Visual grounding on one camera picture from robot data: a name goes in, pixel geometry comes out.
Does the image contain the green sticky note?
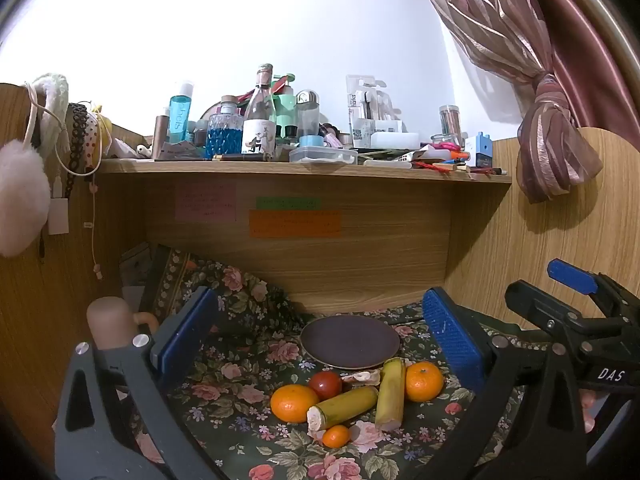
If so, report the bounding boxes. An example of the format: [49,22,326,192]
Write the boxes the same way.
[256,197,321,211]

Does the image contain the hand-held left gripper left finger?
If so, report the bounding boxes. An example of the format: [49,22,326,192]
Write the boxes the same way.
[52,286,228,480]

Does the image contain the clear flat plastic box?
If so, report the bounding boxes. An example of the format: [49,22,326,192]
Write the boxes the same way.
[289,146,359,164]

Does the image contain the faceted blue glass bottle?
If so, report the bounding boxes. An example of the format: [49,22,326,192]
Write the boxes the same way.
[206,96,245,158]

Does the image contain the grey cardboard box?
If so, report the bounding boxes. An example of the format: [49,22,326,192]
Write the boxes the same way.
[119,242,152,291]

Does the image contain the white charger plug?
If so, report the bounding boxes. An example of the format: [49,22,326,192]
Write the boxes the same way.
[48,197,69,236]

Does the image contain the clear brush package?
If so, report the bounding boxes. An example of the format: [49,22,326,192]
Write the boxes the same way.
[346,74,403,148]

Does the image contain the pink striped curtain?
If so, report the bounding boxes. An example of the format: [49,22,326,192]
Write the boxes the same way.
[407,0,640,206]

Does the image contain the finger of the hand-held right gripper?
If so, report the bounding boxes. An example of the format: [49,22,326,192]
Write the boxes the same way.
[504,280,617,347]
[547,259,640,320]

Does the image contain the white cable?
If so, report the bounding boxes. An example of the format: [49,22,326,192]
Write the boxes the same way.
[25,82,108,281]

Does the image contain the red tomato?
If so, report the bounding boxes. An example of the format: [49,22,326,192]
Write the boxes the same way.
[308,371,344,402]

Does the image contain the medium orange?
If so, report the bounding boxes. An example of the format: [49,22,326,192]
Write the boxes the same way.
[405,361,445,403]

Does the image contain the white fluffy earmuffs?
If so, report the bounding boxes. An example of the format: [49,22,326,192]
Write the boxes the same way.
[0,74,71,258]

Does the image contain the blue and white box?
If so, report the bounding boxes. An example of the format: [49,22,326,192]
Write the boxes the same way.
[465,132,493,168]

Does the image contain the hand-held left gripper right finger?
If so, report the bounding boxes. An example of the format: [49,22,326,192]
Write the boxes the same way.
[410,286,589,480]

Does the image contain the large orange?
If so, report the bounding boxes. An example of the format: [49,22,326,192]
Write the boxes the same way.
[270,384,313,422]

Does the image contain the pink mug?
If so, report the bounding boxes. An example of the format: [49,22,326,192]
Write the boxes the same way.
[86,296,160,350]

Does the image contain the pink raw meat slice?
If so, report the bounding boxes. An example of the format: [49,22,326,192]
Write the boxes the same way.
[342,369,383,386]

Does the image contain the yellow corn cob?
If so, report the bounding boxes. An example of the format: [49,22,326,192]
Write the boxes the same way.
[306,385,380,432]

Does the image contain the brown tube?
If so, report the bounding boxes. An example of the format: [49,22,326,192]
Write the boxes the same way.
[152,107,171,160]

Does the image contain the clear labelled glass bottle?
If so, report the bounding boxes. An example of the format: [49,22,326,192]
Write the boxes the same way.
[242,63,277,158]

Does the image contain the floral tablecloth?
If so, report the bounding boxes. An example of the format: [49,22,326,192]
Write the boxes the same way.
[120,242,591,480]

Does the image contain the orange sticky note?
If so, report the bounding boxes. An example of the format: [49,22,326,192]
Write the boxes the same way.
[249,210,342,239]

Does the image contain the wooden desk hutch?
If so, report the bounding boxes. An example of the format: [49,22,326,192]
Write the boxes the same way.
[0,82,640,426]

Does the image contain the white rectangular box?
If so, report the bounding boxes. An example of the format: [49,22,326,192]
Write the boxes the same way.
[370,131,421,150]

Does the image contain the clear bottle silver cap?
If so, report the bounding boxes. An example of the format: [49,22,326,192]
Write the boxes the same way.
[295,90,321,138]

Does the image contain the black lace headband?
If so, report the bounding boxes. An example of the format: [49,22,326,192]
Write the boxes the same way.
[65,102,88,198]

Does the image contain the pink sticky note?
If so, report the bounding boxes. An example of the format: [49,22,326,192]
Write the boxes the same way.
[175,183,237,222]

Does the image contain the green pump bottle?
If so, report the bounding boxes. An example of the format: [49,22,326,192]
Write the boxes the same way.
[272,74,297,141]

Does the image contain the tall blue liquid bottle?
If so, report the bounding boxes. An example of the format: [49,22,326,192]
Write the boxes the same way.
[168,81,195,145]

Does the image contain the dark round plate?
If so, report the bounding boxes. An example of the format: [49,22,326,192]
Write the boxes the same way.
[300,315,402,368]

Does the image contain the small mandarin orange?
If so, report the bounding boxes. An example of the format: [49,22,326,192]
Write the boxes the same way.
[321,425,350,448]

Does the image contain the glass jar with sticks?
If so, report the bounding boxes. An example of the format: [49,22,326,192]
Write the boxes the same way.
[439,105,463,146]

